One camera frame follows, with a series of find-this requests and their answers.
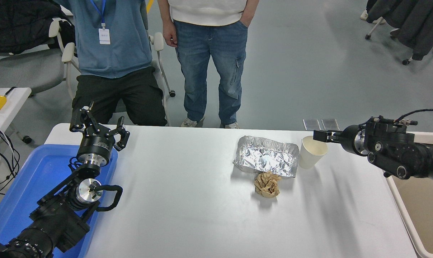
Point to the white paper cup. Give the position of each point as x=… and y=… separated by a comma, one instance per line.
x=309, y=157

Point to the blue plastic tray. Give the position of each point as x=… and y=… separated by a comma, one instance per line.
x=40, y=172

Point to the large pale bin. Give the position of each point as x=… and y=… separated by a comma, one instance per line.
x=424, y=215

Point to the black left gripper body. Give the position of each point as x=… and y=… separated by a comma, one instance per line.
x=94, y=145

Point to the seated person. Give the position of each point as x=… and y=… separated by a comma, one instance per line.
x=112, y=53

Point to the clear floor plate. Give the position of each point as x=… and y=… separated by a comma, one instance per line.
x=330, y=124
x=312, y=124

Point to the white-legged wheeled chair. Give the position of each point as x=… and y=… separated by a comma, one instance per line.
x=376, y=27

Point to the standing person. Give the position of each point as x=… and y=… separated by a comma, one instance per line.
x=202, y=64

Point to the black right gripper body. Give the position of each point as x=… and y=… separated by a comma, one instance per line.
x=349, y=139

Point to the crumpled tan paper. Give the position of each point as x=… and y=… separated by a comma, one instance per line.
x=267, y=184

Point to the white-armed office chair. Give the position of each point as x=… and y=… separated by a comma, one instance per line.
x=159, y=41

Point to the standing person's right hand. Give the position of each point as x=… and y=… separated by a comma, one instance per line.
x=169, y=34

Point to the silver foil tray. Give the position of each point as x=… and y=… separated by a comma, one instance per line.
x=266, y=157

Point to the small white side table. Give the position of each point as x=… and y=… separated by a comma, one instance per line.
x=12, y=107

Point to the grey office chair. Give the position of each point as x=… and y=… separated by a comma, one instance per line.
x=29, y=71

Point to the dark coat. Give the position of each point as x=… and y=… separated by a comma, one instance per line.
x=410, y=21

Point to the black jacket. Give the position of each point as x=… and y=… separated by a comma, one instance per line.
x=15, y=25

